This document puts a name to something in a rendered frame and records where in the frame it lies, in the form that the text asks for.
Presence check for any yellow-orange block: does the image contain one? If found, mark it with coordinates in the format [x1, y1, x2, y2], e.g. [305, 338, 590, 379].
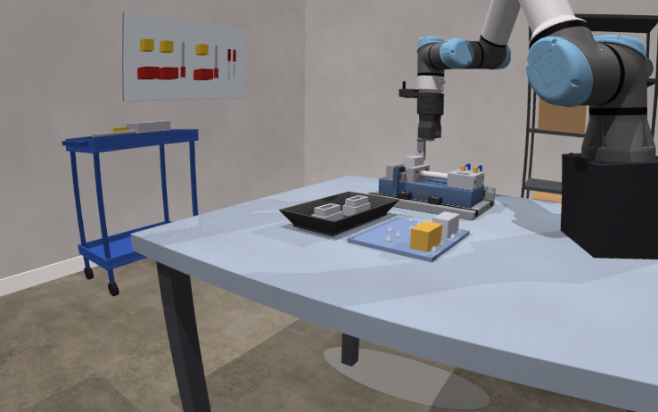
[410, 221, 442, 252]

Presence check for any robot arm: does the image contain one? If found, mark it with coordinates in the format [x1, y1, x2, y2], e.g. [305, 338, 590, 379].
[417, 0, 656, 162]

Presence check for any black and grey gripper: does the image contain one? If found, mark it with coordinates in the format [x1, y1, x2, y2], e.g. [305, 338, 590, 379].
[399, 76, 446, 159]

